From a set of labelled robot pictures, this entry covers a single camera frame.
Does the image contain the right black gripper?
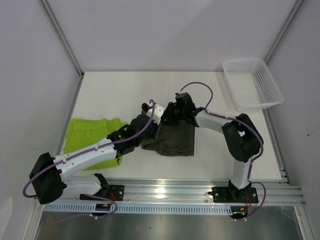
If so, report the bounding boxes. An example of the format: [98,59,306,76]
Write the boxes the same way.
[160,102,187,126]

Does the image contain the dark olive shorts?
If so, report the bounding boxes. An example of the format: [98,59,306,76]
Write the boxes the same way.
[140,120,195,157]

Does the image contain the lime green shorts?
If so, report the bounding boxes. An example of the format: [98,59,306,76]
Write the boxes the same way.
[62,117,130,171]

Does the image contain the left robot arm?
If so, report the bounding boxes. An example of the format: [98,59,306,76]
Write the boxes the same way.
[29,114,161,205]

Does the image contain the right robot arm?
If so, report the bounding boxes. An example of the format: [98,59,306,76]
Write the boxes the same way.
[161,92,264,202]

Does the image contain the white plastic basket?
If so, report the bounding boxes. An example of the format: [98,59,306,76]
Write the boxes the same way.
[222,58,284,112]

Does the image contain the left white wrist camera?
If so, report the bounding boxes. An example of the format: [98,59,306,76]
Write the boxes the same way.
[146,103,166,125]

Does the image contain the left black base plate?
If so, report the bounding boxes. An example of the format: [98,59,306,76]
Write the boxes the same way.
[92,185,125,201]

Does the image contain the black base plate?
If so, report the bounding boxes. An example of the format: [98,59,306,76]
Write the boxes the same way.
[207,186,259,204]
[92,185,125,201]

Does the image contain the aluminium mounting rail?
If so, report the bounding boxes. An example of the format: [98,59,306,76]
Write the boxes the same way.
[33,178,307,207]

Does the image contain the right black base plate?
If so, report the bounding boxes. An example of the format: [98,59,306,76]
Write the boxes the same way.
[207,186,259,204]

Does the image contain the white slotted cable duct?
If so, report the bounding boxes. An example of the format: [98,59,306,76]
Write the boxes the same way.
[44,202,233,216]

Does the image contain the left aluminium corner post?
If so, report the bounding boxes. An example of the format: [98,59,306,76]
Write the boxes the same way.
[38,0,84,79]

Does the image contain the aluminium corner post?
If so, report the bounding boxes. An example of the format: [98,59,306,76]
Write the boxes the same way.
[264,0,308,65]
[38,0,84,79]

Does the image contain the right aluminium corner post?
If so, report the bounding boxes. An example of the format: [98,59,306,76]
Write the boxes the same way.
[264,0,308,65]

